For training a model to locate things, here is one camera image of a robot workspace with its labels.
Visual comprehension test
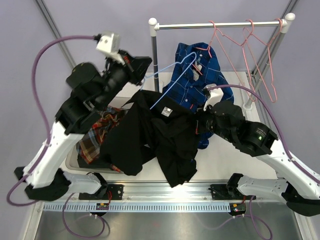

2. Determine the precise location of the metal clothes rack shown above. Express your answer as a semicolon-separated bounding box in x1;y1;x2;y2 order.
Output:
148;13;296;111

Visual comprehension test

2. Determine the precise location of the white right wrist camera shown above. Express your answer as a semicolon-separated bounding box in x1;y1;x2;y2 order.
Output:
202;84;224;111

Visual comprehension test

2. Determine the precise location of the pink hanger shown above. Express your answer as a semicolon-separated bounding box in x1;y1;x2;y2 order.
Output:
194;20;245;76
241;19;257;93
253;18;286;103

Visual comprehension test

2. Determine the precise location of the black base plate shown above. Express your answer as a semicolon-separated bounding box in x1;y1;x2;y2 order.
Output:
208;183;252;200
78;184;124;201

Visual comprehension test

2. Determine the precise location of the grey plastic bin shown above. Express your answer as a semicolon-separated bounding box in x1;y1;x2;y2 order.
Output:
65;96;131;173

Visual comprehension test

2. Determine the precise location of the purple floor cable left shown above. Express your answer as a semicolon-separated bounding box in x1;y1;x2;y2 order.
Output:
61;193;112;238

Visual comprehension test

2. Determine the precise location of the aluminium front rail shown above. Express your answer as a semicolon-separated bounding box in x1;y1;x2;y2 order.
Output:
32;180;305;203

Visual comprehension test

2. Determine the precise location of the aluminium frame post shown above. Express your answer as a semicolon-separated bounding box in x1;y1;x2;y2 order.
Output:
251;0;300;78
33;0;76;69

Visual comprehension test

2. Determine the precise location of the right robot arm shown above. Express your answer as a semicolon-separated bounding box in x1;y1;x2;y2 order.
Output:
196;101;320;217

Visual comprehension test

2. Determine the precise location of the white slotted cable duct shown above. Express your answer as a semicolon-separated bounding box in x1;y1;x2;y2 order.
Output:
43;202;231;213

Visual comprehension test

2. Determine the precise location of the left aluminium frame post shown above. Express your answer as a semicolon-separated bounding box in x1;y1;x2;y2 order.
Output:
33;0;76;69

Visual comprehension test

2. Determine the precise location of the right aluminium frame post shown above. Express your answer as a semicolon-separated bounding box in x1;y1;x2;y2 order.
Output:
251;0;300;78

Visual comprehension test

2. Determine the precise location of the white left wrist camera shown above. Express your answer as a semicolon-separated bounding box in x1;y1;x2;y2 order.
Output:
95;31;123;63

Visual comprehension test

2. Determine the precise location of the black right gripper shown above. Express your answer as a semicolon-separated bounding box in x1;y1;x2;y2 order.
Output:
187;101;235;143

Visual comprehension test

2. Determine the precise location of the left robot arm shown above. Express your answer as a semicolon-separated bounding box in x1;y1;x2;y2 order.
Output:
14;50;152;202

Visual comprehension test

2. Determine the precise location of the light blue hanger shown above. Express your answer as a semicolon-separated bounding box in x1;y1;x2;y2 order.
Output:
139;52;198;111

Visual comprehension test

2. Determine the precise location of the blue shirt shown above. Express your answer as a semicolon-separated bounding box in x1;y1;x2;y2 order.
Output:
162;42;235;151

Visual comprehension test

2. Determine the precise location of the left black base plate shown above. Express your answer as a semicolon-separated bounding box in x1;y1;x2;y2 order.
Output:
78;184;124;201

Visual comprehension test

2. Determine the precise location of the black shirt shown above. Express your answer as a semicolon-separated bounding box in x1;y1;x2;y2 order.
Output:
98;90;199;188

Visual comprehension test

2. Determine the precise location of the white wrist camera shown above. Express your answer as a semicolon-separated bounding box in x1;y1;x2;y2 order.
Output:
95;31;123;63
202;84;224;111

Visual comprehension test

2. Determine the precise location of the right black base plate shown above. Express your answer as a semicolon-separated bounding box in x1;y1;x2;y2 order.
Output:
208;183;252;200

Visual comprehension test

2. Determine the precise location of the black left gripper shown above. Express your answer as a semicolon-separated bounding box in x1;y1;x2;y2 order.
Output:
94;49;151;110

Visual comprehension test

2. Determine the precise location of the red plaid shirt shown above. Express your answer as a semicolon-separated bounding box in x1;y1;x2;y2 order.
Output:
76;106;127;173

